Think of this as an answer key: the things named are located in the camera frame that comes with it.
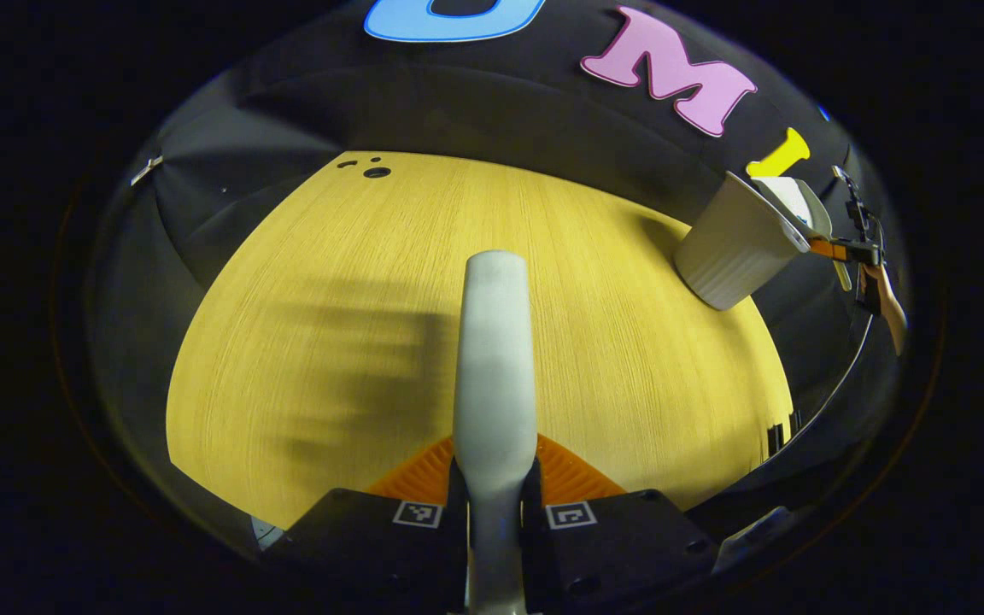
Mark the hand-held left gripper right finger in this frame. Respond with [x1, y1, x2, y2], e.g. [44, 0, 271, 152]
[519, 434, 719, 612]

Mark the white dustpan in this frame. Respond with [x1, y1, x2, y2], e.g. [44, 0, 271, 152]
[753, 177, 853, 291]

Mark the wooden desktop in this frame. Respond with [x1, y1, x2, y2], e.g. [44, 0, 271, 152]
[166, 151, 794, 530]

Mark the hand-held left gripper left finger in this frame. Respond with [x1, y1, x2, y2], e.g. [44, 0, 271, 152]
[268, 436, 469, 612]

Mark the black backdrop cloth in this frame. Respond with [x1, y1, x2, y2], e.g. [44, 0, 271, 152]
[86, 0, 894, 548]

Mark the white garbage bin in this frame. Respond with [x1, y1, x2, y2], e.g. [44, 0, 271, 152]
[674, 171, 811, 311]

